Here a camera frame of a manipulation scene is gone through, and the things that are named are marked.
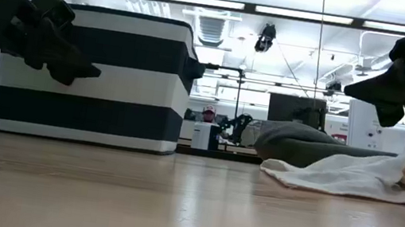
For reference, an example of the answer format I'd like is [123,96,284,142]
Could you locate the white towel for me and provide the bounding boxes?
[257,122,405,205]

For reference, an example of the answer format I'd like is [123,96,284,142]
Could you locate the grey towel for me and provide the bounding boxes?
[251,116,401,182]

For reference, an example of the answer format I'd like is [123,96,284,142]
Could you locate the white cabinet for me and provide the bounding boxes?
[343,98,405,156]

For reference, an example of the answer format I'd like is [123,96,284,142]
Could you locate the navy white striped fabric bin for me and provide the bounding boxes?
[0,0,213,160]

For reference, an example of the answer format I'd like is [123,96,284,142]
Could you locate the black monitor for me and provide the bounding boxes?
[265,92,329,131]

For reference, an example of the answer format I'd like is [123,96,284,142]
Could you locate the thin black stand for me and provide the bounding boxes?
[199,62,245,114]

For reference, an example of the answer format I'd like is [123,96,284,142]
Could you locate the grey ceiling air vent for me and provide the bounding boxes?
[194,14,228,49]

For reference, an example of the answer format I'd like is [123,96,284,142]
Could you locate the person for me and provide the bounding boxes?
[201,104,217,124]

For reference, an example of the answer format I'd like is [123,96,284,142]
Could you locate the white box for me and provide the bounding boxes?
[189,119,222,152]

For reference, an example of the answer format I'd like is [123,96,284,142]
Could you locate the thin hanging cable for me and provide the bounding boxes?
[306,0,331,103]

